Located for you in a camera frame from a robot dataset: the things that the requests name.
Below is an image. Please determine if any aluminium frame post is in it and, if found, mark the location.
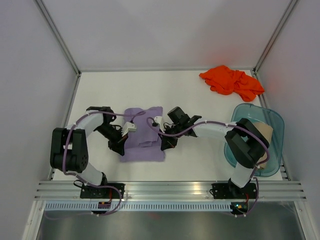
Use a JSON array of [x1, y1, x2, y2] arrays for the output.
[[252, 0, 300, 75], [33, 0, 81, 76]]

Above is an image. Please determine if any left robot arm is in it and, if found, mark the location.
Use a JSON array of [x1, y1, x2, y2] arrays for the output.
[[50, 106, 128, 198]]

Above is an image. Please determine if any slotted cable duct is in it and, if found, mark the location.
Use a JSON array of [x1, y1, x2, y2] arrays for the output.
[[44, 200, 232, 212]]

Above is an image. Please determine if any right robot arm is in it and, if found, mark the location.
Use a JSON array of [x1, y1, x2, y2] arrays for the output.
[[152, 106, 270, 198]]

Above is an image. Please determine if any teal plastic bin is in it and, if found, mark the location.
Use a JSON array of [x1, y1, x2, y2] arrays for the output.
[[231, 103, 285, 178]]

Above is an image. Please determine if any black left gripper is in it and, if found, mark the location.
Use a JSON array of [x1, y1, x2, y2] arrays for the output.
[[94, 123, 128, 157]]

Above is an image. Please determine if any rolled beige t-shirt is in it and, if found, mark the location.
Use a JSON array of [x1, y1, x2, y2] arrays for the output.
[[253, 121, 273, 170]]

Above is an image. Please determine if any aluminium mounting rail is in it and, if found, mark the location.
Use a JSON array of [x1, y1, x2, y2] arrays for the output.
[[34, 180, 307, 202]]

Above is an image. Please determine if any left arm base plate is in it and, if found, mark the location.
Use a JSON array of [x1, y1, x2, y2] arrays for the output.
[[73, 180, 125, 200]]

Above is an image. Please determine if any purple t-shirt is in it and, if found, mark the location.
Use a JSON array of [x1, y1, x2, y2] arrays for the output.
[[120, 106, 165, 163]]

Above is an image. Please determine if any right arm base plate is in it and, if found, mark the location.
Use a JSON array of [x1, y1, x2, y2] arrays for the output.
[[209, 182, 258, 200]]

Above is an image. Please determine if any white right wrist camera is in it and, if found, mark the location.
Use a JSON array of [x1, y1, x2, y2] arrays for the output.
[[152, 116, 165, 132]]

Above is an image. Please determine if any left aluminium frame post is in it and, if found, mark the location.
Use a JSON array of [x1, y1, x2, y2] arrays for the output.
[[33, 0, 81, 76]]

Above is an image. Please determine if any right aluminium frame post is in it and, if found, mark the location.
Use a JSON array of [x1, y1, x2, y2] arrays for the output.
[[252, 0, 300, 75]]

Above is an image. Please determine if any orange t-shirt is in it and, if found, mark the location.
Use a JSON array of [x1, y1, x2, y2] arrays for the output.
[[199, 65, 265, 102]]

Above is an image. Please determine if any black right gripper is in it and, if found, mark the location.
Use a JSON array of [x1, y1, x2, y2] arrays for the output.
[[158, 123, 183, 150]]

